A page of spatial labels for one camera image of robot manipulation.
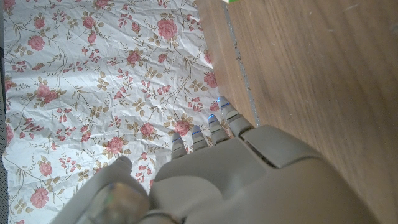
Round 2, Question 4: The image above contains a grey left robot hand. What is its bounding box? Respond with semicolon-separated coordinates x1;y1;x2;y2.
51;95;379;224

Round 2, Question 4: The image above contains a floral curtain backdrop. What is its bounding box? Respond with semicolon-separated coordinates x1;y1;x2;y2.
0;0;233;224

